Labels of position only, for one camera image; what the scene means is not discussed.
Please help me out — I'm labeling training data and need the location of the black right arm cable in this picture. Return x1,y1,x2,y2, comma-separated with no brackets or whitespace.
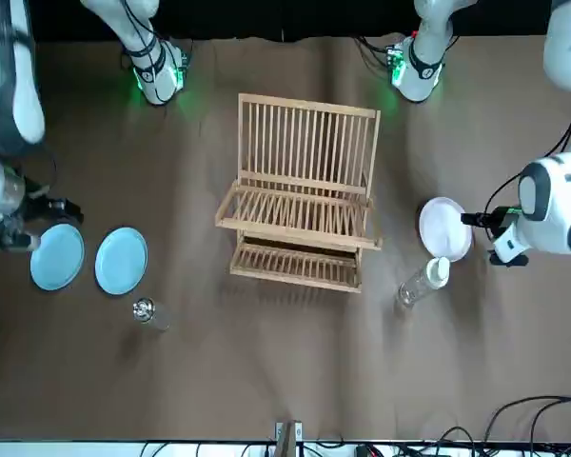
120,0,168,104

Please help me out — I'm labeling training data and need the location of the black left arm foot cable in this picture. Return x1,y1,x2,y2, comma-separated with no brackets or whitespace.
354,35,396,68

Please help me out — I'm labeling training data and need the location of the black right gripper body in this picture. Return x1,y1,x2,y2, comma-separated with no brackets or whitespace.
22,195,61,229

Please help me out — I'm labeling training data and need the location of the aluminium post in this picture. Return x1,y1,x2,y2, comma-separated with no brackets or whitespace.
274,420,304,457

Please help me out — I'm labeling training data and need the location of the wooden dish rack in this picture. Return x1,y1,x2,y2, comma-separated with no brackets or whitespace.
213,92,384,294

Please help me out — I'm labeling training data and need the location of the clear bottle grey cap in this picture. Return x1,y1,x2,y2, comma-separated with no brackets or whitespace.
397,256,451,309

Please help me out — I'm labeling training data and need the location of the clear bottle metal cap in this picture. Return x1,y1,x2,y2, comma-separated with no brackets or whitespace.
131,297,171,332

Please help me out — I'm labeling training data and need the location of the pale round plate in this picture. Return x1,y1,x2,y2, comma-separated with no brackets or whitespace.
418,196,473,262

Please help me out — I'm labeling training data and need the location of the blue round plate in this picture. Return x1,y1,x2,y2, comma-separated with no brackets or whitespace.
94,227,149,296
30,223,86,291

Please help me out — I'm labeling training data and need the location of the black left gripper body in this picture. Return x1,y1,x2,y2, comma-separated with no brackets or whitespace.
482,205,522,232

